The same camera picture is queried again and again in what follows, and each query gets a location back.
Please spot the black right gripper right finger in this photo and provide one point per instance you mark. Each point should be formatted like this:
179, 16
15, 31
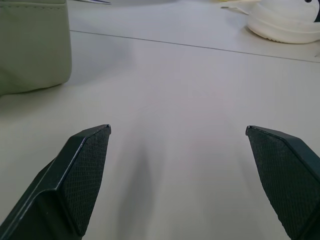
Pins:
287, 180

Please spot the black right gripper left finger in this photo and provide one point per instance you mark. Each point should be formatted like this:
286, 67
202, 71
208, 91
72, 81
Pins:
75, 180

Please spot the pale green leather bag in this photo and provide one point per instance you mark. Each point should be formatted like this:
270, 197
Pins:
32, 45

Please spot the white rounded plastic object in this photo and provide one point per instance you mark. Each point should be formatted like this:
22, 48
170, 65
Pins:
285, 23

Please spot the thin silver metal object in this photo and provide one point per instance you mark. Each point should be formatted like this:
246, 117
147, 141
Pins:
100, 1

